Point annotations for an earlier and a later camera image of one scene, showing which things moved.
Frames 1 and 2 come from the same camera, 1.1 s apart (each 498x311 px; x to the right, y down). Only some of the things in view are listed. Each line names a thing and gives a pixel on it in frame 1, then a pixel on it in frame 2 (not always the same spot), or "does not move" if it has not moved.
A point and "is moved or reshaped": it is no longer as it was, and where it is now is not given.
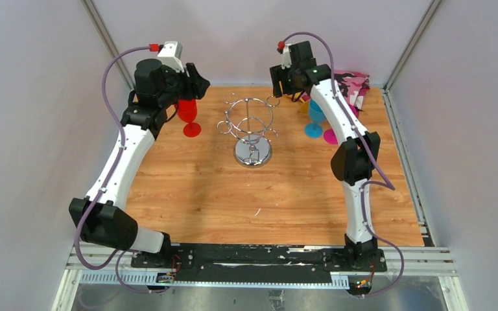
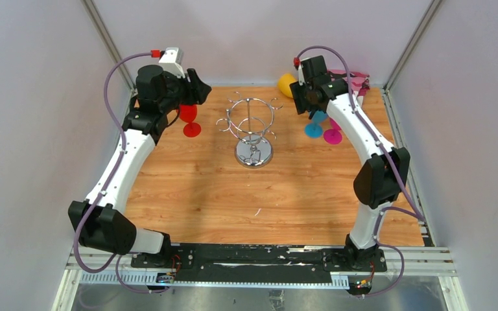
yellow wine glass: [305, 107] is moved or reshaped
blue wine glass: [314, 130] does not move
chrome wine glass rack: [248, 120] does not move
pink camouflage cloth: [353, 87] does not move
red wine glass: [187, 110] does not move
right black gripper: [279, 74] to [301, 104]
